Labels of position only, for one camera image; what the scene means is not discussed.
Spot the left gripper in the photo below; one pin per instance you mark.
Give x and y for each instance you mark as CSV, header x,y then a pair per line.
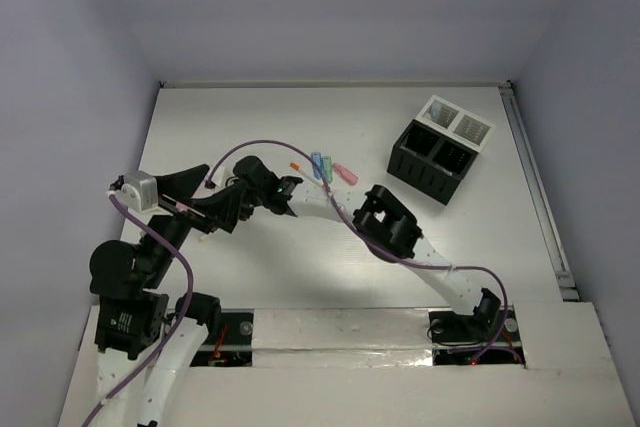
x,y
185,209

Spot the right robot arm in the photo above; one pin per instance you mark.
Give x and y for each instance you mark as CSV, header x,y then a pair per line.
x,y
386,226

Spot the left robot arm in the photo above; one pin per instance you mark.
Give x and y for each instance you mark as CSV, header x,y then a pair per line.
x,y
152,325

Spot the orange tipped white pen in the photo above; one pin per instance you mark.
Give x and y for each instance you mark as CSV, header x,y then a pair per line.
x,y
296,167

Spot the light blue highlighter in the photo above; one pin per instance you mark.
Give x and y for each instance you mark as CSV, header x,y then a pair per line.
x,y
317,164

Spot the green highlighter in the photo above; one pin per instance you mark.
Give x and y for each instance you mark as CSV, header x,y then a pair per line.
x,y
327,166

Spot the pink highlighter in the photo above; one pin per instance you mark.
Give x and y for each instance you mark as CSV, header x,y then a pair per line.
x,y
345,174

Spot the white foam front board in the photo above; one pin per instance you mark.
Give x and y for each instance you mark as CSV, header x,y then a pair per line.
x,y
567,378

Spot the black and white organizer box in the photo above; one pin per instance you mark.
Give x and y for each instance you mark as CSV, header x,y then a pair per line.
x,y
434,158

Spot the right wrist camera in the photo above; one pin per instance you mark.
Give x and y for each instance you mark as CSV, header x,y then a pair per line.
x,y
217,179

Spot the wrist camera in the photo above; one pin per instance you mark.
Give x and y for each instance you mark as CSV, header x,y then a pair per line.
x,y
136,190
217,179

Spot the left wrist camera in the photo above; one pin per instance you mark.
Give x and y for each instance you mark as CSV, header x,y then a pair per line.
x,y
136,190

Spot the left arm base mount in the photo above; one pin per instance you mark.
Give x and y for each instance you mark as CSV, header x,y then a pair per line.
x,y
232,345

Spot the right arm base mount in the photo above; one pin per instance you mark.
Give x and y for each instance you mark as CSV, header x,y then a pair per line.
x,y
454,343

